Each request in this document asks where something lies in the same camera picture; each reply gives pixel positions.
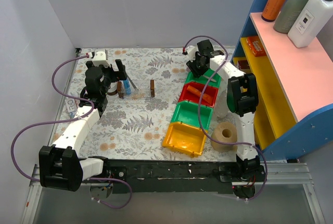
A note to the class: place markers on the green plastic bin near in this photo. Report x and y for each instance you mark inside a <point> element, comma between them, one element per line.
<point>187,113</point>

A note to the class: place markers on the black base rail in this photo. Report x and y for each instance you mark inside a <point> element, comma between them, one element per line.
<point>145,176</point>

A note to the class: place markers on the grey pump bottle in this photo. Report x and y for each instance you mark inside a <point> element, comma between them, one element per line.
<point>288,15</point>

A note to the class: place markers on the green plastic bin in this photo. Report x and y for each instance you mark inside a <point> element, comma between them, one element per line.
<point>202,80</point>
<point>187,113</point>

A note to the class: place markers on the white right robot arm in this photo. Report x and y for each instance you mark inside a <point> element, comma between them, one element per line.
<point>242,100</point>

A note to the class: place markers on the orange soap box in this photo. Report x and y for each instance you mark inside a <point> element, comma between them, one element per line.
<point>255,46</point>

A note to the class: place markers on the packaged toothbrush on table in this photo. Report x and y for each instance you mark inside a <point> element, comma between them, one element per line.
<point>71,107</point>

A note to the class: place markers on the green plastic bin far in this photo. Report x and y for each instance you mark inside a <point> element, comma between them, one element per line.
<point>202,80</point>

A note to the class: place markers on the white square bottle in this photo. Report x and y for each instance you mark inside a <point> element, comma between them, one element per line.
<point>310,21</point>

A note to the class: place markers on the clear glass cup brown band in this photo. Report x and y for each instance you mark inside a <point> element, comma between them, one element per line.
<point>112,91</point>

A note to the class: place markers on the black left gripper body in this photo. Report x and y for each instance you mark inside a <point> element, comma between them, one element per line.
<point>114,73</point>

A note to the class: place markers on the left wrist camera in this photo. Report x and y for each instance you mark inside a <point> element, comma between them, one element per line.
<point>99,57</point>

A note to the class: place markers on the blue shelf unit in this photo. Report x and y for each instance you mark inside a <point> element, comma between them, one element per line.
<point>294,115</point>

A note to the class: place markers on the clear glass tray brown handles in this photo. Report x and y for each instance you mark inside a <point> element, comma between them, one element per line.
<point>146,89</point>

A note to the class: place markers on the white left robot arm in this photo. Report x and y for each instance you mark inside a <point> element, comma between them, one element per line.
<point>60,166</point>

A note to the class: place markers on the toilet paper roll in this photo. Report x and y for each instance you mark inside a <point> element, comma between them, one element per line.
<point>224,132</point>

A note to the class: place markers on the orange toothpaste tube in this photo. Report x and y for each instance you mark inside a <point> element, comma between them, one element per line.
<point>198,93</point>

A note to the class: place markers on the clear plastic cup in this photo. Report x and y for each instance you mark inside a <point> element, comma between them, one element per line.
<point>221,109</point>

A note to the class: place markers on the yellow plastic bin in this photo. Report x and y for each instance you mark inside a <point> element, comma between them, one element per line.
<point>185,139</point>

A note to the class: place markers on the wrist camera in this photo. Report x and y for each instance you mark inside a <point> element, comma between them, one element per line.
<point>191,52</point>
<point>99,57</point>

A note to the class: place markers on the red plastic bin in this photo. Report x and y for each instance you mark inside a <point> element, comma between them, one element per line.
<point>187,96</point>

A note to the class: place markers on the red white small box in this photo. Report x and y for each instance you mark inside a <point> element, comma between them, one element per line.
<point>243,66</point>

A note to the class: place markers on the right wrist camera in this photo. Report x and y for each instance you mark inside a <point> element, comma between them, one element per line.
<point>191,52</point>

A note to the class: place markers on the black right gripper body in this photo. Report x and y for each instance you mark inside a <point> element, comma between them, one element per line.
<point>196,63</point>

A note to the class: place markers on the blue toothpaste tube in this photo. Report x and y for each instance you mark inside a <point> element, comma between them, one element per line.
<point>127,87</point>

